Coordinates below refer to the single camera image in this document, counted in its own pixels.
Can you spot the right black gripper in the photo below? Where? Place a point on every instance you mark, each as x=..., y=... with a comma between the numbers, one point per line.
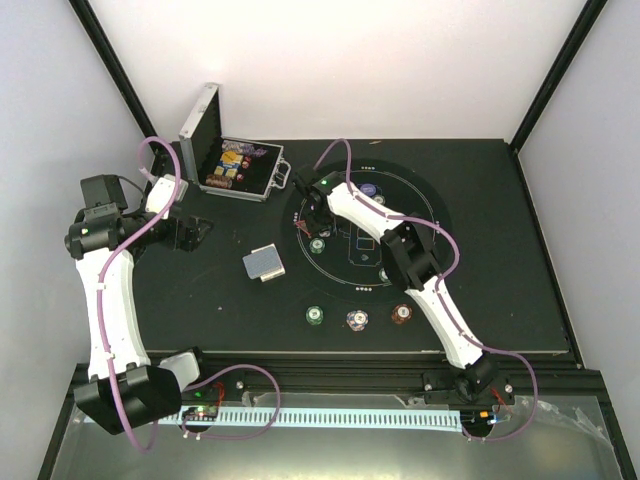
x=317, y=226

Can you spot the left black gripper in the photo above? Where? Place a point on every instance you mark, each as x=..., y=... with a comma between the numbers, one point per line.
x=190, y=241

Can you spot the red triangular all-in marker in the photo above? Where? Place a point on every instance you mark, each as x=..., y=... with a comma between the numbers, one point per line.
x=301, y=225

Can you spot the purple small blind button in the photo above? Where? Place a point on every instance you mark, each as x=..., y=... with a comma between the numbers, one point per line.
x=368, y=189

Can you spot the green poker chip stack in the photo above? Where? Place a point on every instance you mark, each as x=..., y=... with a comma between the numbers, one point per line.
x=314, y=315

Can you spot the blue white chip stack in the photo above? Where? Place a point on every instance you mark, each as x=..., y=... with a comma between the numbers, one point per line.
x=357, y=320

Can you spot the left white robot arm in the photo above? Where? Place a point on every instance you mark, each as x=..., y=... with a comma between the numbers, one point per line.
x=125, y=389

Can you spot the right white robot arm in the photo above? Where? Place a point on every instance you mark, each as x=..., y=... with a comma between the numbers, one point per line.
x=408, y=253

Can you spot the orange black chip roll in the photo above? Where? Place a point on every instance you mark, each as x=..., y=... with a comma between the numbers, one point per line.
x=220, y=182

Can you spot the round black poker mat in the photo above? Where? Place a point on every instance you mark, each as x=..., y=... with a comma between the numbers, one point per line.
x=366, y=234

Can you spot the blue backed card deck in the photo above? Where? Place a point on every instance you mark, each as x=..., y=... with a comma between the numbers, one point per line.
x=264, y=263

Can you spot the open aluminium poker case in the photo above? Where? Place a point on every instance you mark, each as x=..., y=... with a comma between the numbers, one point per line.
x=225, y=166

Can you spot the yellow big blind button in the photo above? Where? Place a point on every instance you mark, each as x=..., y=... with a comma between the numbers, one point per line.
x=231, y=157

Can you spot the purple chip roll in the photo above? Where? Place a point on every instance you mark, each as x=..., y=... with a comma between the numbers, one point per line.
x=239, y=147

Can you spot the brown poker chip stack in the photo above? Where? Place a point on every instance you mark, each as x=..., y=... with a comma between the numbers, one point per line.
x=401, y=314

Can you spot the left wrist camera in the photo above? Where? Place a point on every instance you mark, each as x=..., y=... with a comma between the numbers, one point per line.
x=103, y=190

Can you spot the black aluminium rail base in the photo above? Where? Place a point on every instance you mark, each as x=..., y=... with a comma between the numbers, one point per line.
x=381, y=373

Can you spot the white slotted cable duct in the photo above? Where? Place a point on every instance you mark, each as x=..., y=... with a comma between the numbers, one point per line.
x=337, y=418

